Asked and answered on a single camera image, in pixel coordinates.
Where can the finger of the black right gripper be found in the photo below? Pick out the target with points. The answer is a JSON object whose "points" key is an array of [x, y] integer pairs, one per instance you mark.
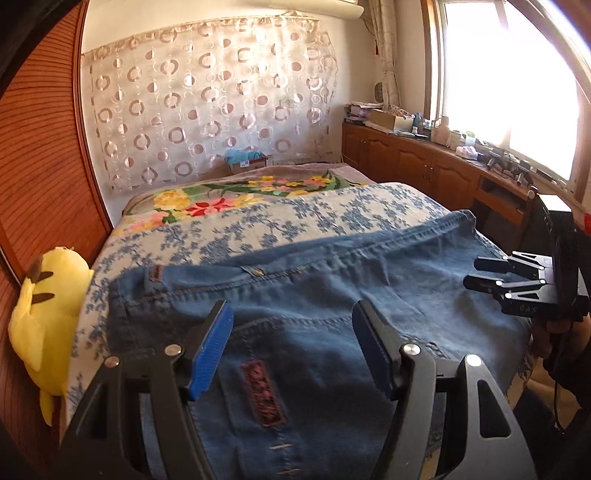
{"points": [[499, 288], [508, 265]]}

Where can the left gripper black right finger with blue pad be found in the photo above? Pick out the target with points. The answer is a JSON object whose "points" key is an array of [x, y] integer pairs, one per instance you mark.
{"points": [[480, 437]]}

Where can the white air conditioner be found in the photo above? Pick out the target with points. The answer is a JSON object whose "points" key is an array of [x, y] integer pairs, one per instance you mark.
{"points": [[345, 10]]}

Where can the long wooden cabinet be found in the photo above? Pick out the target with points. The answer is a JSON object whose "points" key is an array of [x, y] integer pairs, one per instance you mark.
{"points": [[435, 171]]}

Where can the white circle pattern curtain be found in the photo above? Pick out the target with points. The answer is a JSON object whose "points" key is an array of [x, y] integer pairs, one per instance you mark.
{"points": [[170, 105]]}

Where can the cardboard box on cabinet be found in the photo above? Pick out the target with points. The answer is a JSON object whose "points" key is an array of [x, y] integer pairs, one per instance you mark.
{"points": [[391, 122]]}

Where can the cream side curtain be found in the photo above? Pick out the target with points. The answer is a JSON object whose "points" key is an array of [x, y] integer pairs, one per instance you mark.
{"points": [[384, 20]]}

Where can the blue floral white quilt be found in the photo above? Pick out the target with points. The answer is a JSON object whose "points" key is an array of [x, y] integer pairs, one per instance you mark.
{"points": [[255, 225]]}

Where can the person's right hand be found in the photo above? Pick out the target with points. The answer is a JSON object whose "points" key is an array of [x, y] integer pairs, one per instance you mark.
{"points": [[560, 343]]}

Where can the blue denim jeans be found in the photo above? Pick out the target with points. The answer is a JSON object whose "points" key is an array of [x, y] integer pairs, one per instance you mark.
{"points": [[292, 397]]}

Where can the bright window wooden frame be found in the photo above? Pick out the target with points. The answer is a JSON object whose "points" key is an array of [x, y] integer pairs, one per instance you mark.
{"points": [[517, 75]]}

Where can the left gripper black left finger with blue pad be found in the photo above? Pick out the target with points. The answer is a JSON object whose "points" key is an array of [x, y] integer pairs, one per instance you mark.
{"points": [[104, 439]]}

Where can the yellow Pikachu plush toy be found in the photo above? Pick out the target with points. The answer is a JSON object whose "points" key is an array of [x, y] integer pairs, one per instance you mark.
{"points": [[43, 322]]}

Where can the colourful floral bed sheet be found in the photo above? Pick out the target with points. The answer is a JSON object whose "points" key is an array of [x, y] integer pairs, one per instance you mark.
{"points": [[168, 206]]}

